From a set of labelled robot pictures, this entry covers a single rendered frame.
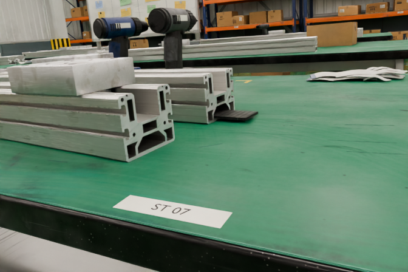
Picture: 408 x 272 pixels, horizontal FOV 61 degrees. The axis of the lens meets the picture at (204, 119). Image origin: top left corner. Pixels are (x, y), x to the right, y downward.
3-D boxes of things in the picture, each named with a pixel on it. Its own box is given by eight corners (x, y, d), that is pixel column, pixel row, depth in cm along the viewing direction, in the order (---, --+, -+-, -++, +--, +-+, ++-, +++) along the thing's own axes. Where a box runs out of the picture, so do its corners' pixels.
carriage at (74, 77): (15, 110, 55) (5, 67, 53) (74, 96, 63) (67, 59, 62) (80, 116, 46) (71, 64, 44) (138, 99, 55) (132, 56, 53)
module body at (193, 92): (-20, 104, 103) (-28, 76, 101) (13, 98, 111) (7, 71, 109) (207, 124, 59) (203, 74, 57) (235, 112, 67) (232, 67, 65)
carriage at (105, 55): (36, 87, 84) (31, 59, 82) (74, 80, 92) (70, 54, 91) (79, 88, 75) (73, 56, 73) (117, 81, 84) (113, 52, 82)
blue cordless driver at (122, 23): (100, 93, 106) (88, 19, 100) (152, 83, 119) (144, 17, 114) (113, 95, 100) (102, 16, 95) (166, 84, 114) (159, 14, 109)
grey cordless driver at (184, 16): (152, 99, 87) (141, 9, 82) (190, 87, 104) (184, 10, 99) (178, 100, 84) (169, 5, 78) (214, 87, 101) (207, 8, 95)
